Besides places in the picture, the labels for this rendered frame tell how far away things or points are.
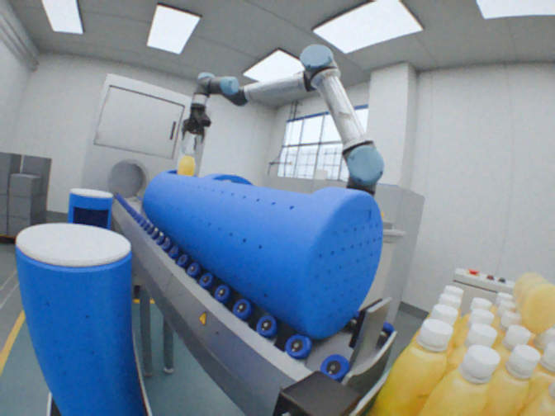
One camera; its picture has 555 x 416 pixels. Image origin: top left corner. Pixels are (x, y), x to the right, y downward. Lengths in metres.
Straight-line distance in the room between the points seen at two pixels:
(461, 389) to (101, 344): 0.56
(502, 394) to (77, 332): 0.62
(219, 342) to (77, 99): 5.46
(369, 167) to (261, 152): 5.46
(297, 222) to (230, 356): 0.32
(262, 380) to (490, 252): 2.84
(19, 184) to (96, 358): 3.25
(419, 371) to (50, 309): 0.56
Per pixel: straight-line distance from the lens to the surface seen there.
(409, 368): 0.30
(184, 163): 1.01
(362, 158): 0.77
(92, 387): 0.63
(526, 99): 3.48
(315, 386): 0.30
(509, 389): 0.32
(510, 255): 3.07
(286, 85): 1.07
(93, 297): 0.50
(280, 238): 0.38
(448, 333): 0.30
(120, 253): 0.52
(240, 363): 0.53
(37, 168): 3.99
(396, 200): 2.05
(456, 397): 0.27
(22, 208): 3.70
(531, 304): 0.39
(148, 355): 1.57
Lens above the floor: 1.20
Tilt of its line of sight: 3 degrees down
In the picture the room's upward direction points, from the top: 10 degrees clockwise
